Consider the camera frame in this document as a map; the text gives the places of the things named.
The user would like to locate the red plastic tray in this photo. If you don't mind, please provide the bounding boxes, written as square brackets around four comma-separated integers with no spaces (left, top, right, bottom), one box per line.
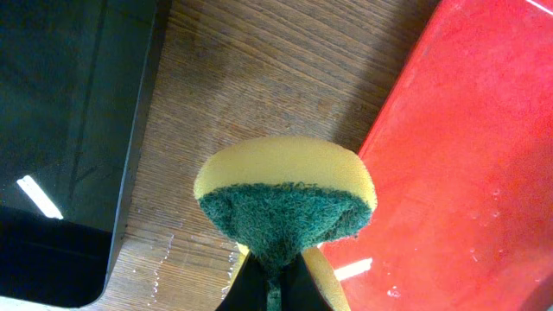
[322,0,552,310]

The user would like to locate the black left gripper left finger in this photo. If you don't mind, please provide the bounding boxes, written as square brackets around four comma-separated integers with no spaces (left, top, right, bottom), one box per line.
[216,253,269,311]

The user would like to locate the yellow green sponge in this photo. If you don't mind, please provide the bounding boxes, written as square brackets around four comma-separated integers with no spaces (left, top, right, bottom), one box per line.
[194,136,378,310]

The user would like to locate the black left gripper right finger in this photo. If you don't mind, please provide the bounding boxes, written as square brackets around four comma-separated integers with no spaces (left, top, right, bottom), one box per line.
[279,254,333,311]

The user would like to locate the black plastic tray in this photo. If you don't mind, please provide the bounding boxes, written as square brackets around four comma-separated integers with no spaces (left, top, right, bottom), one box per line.
[1,0,171,308]

